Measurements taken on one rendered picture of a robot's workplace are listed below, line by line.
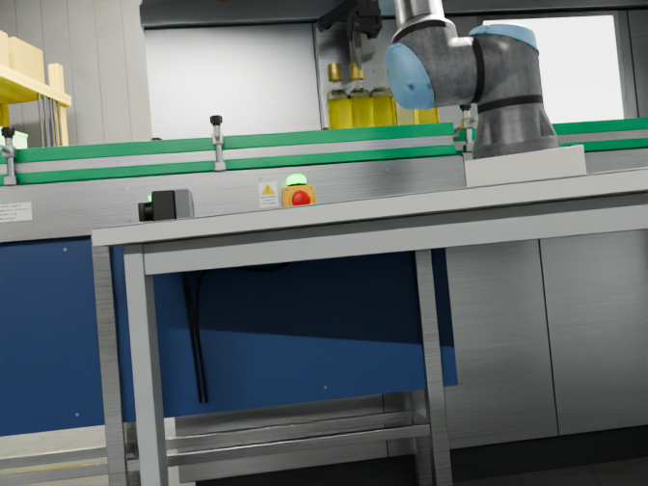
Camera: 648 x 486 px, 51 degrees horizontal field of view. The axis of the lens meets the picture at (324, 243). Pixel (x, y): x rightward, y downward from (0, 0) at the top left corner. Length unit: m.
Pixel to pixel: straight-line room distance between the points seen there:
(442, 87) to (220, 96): 0.88
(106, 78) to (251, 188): 3.44
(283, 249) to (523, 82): 0.51
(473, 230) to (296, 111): 0.87
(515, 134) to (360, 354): 0.68
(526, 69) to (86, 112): 4.03
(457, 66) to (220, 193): 0.65
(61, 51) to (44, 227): 3.62
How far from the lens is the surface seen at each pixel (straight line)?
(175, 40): 2.01
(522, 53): 1.27
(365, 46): 1.84
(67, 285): 1.65
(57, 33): 5.25
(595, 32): 2.25
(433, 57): 1.22
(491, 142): 1.25
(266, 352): 1.61
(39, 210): 1.65
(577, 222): 1.24
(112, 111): 4.90
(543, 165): 1.21
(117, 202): 1.62
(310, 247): 1.26
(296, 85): 1.97
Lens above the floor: 0.63
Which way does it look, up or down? 2 degrees up
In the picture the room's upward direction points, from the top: 5 degrees counter-clockwise
